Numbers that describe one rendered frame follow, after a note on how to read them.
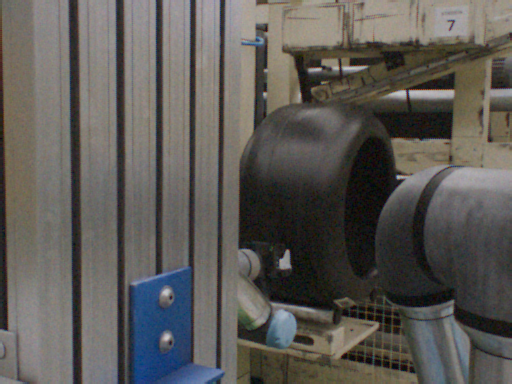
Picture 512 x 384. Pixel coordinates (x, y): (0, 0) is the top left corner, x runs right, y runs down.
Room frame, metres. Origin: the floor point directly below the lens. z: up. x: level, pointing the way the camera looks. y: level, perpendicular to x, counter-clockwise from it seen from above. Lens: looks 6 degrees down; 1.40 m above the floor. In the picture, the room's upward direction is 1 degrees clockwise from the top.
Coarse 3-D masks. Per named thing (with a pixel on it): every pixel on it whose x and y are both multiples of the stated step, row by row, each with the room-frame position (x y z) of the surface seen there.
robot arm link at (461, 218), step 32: (448, 192) 0.58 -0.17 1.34; (480, 192) 0.56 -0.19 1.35; (416, 224) 0.60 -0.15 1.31; (448, 224) 0.57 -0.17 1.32; (480, 224) 0.54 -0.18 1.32; (416, 256) 0.60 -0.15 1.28; (448, 256) 0.57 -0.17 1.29; (480, 256) 0.54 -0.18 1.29; (480, 288) 0.54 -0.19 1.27; (480, 320) 0.54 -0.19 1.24; (480, 352) 0.55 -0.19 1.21
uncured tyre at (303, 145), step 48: (288, 144) 1.69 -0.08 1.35; (336, 144) 1.66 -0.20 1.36; (384, 144) 1.91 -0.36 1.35; (240, 192) 1.70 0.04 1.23; (288, 192) 1.63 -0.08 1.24; (336, 192) 1.62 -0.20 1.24; (384, 192) 2.07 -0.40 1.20; (240, 240) 1.71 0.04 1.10; (288, 240) 1.63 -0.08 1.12; (336, 240) 1.62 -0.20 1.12; (288, 288) 1.72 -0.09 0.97; (336, 288) 1.68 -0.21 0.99
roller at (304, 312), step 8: (272, 304) 1.79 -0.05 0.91; (280, 304) 1.78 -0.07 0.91; (288, 304) 1.77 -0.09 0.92; (296, 304) 1.76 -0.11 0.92; (304, 304) 1.75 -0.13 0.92; (312, 304) 1.75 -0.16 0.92; (296, 312) 1.75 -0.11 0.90; (304, 312) 1.74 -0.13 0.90; (312, 312) 1.73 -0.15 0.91; (320, 312) 1.72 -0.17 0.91; (328, 312) 1.71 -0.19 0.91; (336, 312) 1.70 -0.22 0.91; (312, 320) 1.73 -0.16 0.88; (320, 320) 1.72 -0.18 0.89; (328, 320) 1.70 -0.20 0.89; (336, 320) 1.70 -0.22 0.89
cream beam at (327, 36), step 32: (384, 0) 2.00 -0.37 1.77; (416, 0) 1.95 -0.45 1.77; (448, 0) 1.91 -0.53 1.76; (480, 0) 1.90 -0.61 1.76; (288, 32) 2.15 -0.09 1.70; (320, 32) 2.10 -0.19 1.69; (352, 32) 2.04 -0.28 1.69; (384, 32) 1.99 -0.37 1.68; (416, 32) 1.95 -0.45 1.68; (480, 32) 1.92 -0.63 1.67
